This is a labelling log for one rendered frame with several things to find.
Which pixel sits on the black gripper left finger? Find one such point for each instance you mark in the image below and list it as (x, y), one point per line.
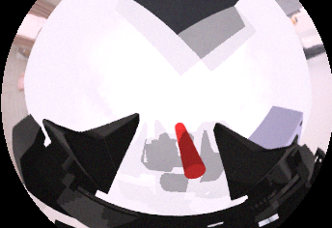
(99, 151)

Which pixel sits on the red peg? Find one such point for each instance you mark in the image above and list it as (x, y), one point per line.
(192, 163)

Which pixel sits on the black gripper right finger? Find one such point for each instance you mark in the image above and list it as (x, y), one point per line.
(245, 163)

